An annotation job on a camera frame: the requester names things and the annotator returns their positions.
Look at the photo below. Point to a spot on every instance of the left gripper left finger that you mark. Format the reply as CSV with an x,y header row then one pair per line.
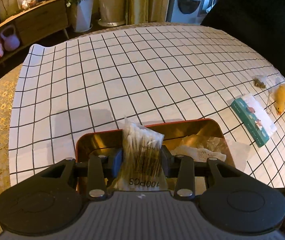
x,y
103,164

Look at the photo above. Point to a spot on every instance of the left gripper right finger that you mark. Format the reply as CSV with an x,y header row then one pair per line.
x,y
181,168

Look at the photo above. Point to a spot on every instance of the white lace cloth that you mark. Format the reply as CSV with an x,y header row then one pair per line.
x,y
200,148

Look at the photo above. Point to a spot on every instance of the cotton swab packet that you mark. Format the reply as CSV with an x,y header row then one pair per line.
x,y
141,168

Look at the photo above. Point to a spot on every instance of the yellow duck plush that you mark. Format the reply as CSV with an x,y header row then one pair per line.
x,y
279,97

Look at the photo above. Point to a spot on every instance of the red gold metal tin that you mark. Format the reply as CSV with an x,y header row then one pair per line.
x,y
173,133

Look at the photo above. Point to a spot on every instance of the teal tissue pack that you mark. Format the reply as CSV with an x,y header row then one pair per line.
x,y
255,118

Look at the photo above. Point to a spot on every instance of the checkered white tablecloth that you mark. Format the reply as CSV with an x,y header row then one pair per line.
x,y
149,75

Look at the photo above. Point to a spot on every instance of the small tea bag packet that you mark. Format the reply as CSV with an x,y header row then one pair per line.
x,y
260,81

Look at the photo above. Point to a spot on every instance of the purple kettlebell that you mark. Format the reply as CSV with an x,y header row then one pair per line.
x,y
11,41

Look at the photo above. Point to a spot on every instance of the wooden sideboard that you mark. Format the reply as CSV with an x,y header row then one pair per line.
x,y
32,25

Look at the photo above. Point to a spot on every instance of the yellow curtain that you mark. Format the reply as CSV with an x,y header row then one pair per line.
x,y
146,11

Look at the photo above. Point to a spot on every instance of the white washing machine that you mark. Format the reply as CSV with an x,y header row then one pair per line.
x,y
188,11

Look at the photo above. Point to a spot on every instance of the black draped cloth figure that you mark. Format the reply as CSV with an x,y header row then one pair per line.
x,y
260,24

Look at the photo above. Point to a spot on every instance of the potted green plant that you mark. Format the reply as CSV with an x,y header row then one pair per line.
x,y
80,14

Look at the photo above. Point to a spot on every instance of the rolled cream mat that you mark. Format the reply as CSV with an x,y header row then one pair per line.
x,y
112,13

